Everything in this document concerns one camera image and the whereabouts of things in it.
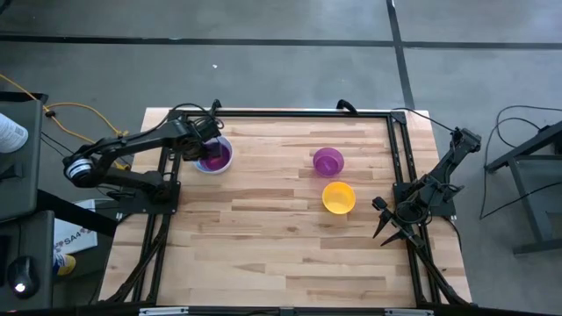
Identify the dark grey desk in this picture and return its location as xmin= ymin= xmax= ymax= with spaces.
xmin=0 ymin=209 xmax=56 ymax=311

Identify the black cable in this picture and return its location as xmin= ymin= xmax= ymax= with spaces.
xmin=390 ymin=106 xmax=458 ymax=133
xmin=494 ymin=104 xmax=562 ymax=150
xmin=478 ymin=116 xmax=562 ymax=220

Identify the silver bracket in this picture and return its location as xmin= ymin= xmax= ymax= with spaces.
xmin=383 ymin=308 xmax=435 ymax=316
xmin=138 ymin=306 xmax=191 ymax=316

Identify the purple plastic bowl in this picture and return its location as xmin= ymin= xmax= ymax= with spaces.
xmin=312 ymin=147 xmax=345 ymax=178

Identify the dark grey panel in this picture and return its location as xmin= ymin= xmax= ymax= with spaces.
xmin=0 ymin=90 xmax=49 ymax=223

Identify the white plastic bowl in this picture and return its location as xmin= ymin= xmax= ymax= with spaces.
xmin=191 ymin=134 xmax=234 ymax=176

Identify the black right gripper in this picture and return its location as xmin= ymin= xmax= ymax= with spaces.
xmin=371 ymin=196 xmax=425 ymax=248

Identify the white printed container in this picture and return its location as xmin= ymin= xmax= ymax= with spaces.
xmin=0 ymin=112 xmax=30 ymax=154

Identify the white cardboard box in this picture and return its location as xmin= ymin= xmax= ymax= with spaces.
xmin=53 ymin=199 xmax=119 ymax=255

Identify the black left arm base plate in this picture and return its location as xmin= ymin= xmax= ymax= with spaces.
xmin=107 ymin=180 xmax=182 ymax=216

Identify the black metal stand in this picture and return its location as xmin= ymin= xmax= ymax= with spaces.
xmin=484 ymin=120 xmax=562 ymax=256

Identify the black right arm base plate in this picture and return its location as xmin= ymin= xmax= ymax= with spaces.
xmin=393 ymin=182 xmax=458 ymax=219

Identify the yellow white shoe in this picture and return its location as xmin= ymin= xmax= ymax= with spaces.
xmin=53 ymin=252 xmax=77 ymax=277

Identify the black bar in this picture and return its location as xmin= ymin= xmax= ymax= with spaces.
xmin=37 ymin=188 xmax=120 ymax=238

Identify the black aluminium frame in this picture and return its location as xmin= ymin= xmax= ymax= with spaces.
xmin=98 ymin=108 xmax=474 ymax=308

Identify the yellow plastic bowl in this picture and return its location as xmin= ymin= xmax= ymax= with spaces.
xmin=321 ymin=181 xmax=357 ymax=216

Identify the yellow cable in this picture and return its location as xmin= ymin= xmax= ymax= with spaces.
xmin=0 ymin=73 xmax=129 ymax=142

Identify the black computer mouse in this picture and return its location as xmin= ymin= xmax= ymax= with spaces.
xmin=7 ymin=255 xmax=40 ymax=300

